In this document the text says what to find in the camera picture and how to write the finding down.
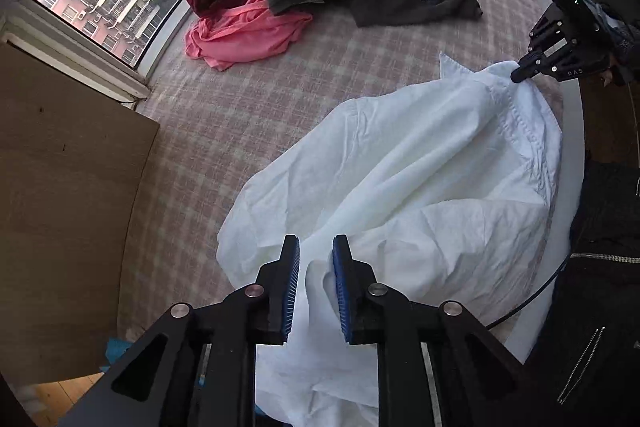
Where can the brown particle board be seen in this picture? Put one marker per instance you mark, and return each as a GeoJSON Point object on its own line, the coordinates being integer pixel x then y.
{"type": "Point", "coordinates": [60, 207]}

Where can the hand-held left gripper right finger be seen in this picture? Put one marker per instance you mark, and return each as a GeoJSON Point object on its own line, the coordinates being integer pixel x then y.
{"type": "Point", "coordinates": [341, 287]}

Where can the white shirt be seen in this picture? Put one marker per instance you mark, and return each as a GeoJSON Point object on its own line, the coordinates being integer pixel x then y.
{"type": "Point", "coordinates": [400, 182]}

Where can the person's right hand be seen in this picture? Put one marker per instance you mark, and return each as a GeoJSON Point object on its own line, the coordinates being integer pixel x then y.
{"type": "Point", "coordinates": [617, 57]}

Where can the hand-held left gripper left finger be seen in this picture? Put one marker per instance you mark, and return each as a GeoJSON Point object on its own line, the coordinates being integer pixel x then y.
{"type": "Point", "coordinates": [291, 287]}

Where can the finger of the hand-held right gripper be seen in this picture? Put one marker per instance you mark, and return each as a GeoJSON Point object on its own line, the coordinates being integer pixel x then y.
{"type": "Point", "coordinates": [525, 69]}
{"type": "Point", "coordinates": [547, 36]}

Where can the pink garment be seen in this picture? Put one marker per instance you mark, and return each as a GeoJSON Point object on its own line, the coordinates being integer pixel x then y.
{"type": "Point", "coordinates": [240, 32]}

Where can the blue cloth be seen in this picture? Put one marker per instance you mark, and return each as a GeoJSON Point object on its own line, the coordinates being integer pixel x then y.
{"type": "Point", "coordinates": [115, 354]}

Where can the plaid bed sheet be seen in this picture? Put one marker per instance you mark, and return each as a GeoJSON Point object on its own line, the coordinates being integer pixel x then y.
{"type": "Point", "coordinates": [250, 107]}

